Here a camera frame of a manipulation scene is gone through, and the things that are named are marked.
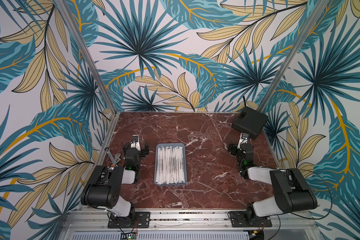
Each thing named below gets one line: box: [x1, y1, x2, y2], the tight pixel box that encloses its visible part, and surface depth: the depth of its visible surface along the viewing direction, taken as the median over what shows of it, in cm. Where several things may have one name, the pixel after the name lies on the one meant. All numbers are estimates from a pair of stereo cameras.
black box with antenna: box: [231, 95, 269, 139], surface depth 111 cm
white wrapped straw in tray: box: [155, 146, 185, 184], surface depth 92 cm
